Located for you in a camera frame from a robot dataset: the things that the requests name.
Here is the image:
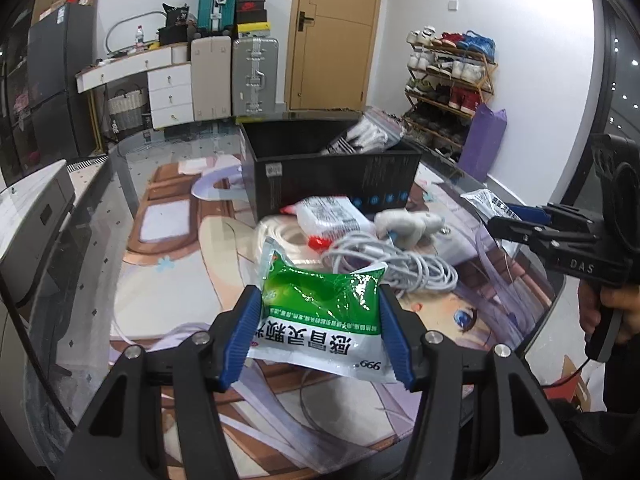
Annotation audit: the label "grey white medicine bag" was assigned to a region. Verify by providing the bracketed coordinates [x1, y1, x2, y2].
[460, 188, 513, 221]

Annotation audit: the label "green white medicine bag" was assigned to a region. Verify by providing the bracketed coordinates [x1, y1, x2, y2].
[248, 237, 395, 382]

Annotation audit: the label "clear bag with white cable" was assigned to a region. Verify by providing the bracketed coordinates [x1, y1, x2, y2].
[321, 107, 407, 155]

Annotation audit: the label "person's right hand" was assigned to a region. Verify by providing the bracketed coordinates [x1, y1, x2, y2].
[577, 278, 640, 346]

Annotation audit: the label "purple bag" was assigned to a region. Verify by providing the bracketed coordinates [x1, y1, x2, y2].
[458, 103, 508, 182]

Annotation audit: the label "white red tissue pack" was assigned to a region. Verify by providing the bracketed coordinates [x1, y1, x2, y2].
[280, 196, 375, 252]

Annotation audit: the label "wooden shoe rack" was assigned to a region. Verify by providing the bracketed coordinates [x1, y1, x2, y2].
[402, 26, 498, 162]

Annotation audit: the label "black cardboard box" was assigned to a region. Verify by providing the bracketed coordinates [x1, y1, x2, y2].
[239, 110, 421, 220]

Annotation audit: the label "white wicker basket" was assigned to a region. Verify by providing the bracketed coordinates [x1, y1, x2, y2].
[106, 89, 146, 133]

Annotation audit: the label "wooden door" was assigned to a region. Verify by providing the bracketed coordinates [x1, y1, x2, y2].
[285, 0, 381, 110]

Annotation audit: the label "white drawer desk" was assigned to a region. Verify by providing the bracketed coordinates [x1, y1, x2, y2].
[76, 42, 195, 130]

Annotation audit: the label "silver suitcase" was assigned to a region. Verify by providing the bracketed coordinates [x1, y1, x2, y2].
[231, 37, 279, 116]

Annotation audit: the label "beige suitcase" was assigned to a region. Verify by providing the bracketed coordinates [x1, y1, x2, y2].
[191, 36, 232, 122]

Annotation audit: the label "dark glass cabinet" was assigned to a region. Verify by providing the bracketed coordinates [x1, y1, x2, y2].
[1, 0, 40, 185]

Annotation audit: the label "black bag on desk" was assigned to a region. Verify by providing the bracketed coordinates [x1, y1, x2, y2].
[157, 3, 189, 47]

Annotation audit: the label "plastic water bottle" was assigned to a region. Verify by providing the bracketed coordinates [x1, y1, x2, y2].
[134, 25, 144, 51]

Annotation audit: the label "stacked shoe boxes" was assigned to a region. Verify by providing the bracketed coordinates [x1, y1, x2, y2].
[235, 0, 271, 38]

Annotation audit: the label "dark grey refrigerator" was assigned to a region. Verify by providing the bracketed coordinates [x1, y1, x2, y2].
[27, 3, 96, 165]

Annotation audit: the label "white coiled cable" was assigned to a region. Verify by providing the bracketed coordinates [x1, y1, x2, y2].
[319, 231, 460, 296]

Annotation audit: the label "white plush keychain toy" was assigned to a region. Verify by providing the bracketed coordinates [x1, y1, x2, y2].
[373, 209, 445, 250]

